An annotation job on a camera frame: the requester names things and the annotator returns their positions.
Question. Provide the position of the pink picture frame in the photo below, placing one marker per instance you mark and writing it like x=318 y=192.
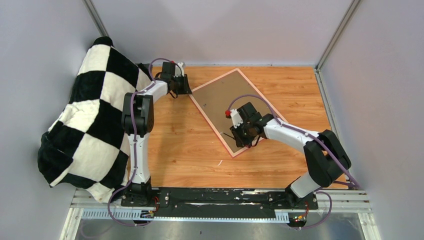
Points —
x=205 y=112

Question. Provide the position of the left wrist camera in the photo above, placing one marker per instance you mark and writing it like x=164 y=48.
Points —
x=179 y=69

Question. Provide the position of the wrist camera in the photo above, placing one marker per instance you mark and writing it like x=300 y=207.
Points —
x=179 y=69
x=235 y=117

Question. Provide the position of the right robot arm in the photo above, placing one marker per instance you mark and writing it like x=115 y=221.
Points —
x=325 y=157

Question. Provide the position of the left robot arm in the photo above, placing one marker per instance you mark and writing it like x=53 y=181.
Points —
x=138 y=121

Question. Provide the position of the black white checkered pillow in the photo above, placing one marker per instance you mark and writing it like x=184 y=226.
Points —
x=87 y=146

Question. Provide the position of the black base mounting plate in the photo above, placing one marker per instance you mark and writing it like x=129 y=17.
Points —
x=226 y=203

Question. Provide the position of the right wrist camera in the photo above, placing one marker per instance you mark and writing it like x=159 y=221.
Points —
x=235 y=117

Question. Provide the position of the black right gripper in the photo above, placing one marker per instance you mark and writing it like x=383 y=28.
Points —
x=240 y=141

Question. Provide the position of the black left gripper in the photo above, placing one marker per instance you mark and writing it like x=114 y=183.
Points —
x=185 y=89

